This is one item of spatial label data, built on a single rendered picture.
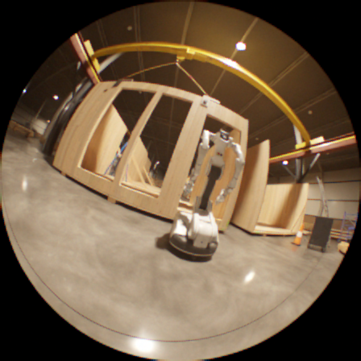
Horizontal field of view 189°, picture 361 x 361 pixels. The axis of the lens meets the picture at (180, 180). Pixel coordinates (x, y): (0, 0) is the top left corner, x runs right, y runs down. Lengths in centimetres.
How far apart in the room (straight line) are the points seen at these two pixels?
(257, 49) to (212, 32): 327
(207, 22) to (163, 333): 1102
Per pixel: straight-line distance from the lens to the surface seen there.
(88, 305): 69
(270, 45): 1066
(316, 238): 423
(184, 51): 542
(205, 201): 133
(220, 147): 138
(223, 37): 1034
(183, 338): 69
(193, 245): 107
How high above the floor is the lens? 63
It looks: 5 degrees up
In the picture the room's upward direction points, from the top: 18 degrees clockwise
